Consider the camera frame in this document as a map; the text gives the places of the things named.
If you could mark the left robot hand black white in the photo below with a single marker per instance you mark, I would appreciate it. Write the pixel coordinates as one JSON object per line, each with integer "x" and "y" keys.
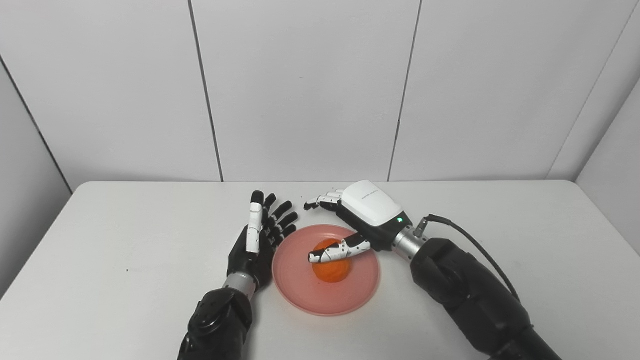
{"x": 255, "y": 250}

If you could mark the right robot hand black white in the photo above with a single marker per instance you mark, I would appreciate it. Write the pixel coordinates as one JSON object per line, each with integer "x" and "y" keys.
{"x": 372, "y": 212}

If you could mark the pink round plate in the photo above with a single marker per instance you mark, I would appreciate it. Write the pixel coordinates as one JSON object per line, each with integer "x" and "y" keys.
{"x": 310, "y": 280}

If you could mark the orange fruit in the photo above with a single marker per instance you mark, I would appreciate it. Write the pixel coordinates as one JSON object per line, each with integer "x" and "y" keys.
{"x": 331, "y": 269}

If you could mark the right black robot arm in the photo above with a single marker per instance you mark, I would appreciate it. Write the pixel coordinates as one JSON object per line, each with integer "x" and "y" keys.
{"x": 475, "y": 300}

